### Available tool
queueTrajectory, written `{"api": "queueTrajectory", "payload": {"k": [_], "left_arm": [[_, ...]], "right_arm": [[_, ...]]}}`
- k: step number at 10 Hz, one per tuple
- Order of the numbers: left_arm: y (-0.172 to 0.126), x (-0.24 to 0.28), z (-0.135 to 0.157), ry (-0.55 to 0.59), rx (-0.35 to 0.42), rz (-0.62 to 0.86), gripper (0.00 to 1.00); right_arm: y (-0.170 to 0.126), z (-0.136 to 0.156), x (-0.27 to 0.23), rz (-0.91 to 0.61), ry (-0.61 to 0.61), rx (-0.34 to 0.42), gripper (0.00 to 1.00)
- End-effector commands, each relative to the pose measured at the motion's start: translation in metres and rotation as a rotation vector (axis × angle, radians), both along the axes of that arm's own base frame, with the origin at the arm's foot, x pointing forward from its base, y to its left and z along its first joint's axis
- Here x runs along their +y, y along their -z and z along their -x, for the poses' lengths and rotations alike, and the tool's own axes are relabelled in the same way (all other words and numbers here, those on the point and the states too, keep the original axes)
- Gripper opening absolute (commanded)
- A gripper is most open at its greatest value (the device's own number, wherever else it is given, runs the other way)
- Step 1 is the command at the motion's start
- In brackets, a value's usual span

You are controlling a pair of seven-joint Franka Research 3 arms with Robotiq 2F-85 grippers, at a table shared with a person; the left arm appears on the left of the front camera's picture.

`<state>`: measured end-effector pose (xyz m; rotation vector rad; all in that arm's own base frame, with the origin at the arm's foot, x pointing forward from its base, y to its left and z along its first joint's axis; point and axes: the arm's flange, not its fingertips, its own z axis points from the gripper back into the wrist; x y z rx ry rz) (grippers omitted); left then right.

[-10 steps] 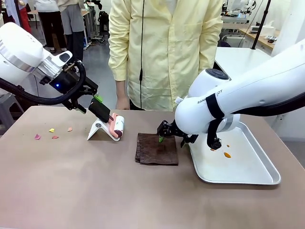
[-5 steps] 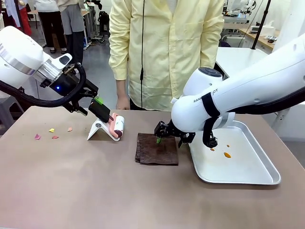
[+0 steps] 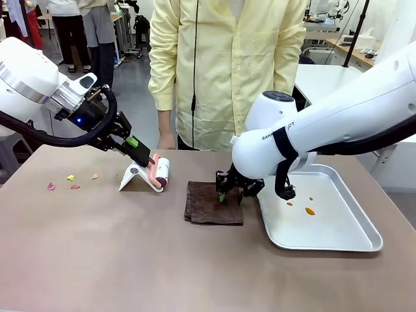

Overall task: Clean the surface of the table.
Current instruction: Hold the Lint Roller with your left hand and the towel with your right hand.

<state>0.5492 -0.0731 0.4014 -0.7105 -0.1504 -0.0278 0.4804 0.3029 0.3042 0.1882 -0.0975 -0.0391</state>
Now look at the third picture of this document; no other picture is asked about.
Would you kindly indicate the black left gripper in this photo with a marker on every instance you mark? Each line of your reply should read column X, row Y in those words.
column 92, row 113

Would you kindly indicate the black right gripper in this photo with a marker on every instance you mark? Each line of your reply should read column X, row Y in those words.
column 248, row 186

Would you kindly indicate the brown cloth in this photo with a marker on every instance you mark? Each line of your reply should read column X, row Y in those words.
column 208, row 209

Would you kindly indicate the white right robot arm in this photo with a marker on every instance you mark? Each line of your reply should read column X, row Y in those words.
column 341, row 113

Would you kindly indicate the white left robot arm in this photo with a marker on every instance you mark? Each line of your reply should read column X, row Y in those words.
column 26, row 74

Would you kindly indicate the person's right forearm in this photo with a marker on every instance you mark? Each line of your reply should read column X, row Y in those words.
column 165, row 120

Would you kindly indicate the person's right hand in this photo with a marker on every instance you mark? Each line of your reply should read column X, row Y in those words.
column 166, row 140

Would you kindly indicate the yellow paper scrap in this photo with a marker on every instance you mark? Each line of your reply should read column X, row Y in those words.
column 71, row 177

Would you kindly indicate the large orange sauce stain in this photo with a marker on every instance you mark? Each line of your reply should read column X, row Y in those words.
column 309, row 211

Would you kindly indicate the pink paper scrap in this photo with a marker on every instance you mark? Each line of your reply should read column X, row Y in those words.
column 51, row 186

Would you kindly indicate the silver metal tray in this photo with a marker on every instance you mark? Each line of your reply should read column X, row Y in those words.
column 318, row 230

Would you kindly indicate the grey standing desk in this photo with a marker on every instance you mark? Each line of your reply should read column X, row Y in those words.
column 122, row 35

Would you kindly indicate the black stool with bag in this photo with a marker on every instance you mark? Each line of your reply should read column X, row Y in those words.
column 142, row 31

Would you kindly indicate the bystander in black trousers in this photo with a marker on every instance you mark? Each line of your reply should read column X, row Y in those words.
column 70, row 35

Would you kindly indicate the person in yellow shirt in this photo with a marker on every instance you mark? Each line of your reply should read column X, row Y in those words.
column 227, row 65

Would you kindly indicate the bystander in red trousers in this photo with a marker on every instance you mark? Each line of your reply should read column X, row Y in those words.
column 32, row 27

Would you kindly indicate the white side table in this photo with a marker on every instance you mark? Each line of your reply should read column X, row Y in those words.
column 318, row 78

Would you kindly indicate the wooden lab desk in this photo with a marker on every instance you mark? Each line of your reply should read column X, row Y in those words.
column 354, row 53

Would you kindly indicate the lab bench with equipment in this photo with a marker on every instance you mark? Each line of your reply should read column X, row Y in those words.
column 321, row 24

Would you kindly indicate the small grey desk device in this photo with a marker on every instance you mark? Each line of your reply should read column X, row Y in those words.
column 347, row 39

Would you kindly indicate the black tripod pole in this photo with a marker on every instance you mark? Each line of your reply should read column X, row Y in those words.
column 356, row 32

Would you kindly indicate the white tissue box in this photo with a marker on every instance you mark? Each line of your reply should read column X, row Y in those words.
column 369, row 40

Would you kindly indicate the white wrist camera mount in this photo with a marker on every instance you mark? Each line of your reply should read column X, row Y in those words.
column 81, row 85

